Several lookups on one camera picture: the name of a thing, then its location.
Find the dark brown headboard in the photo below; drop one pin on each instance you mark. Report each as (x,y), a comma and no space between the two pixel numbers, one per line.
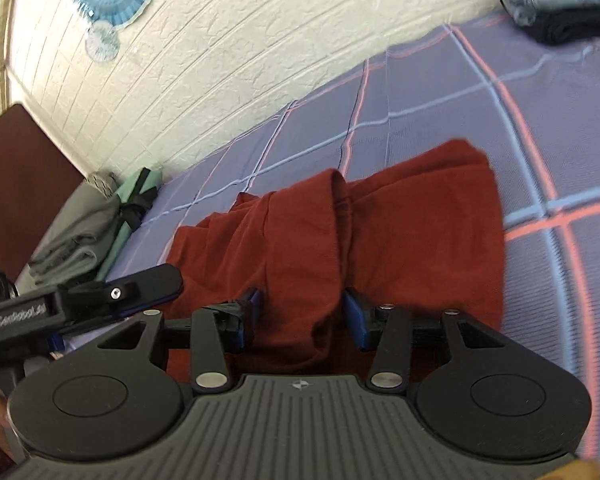
(36,179)

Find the grey patterned pillow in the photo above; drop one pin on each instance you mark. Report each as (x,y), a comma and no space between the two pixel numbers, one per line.
(96,186)

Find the dark red pants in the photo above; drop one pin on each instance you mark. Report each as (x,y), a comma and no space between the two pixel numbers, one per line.
(426,233)

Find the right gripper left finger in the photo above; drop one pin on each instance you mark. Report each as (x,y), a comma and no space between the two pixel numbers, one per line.
(216,330)

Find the folded grey garment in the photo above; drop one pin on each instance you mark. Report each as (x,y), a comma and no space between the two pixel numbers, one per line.
(78,241)

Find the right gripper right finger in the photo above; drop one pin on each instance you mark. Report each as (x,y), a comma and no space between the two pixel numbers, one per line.
(386,330)

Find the purple plaid bed sheet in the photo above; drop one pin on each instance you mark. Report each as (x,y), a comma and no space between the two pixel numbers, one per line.
(534,110)

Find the folded black garment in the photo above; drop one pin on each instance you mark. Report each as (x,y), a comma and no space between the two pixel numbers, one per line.
(564,27)

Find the light blue wall fan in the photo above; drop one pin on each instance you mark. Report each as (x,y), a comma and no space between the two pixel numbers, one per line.
(102,44)

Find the green pillow with black strap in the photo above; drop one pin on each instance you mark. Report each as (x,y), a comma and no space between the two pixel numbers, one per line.
(137,194)

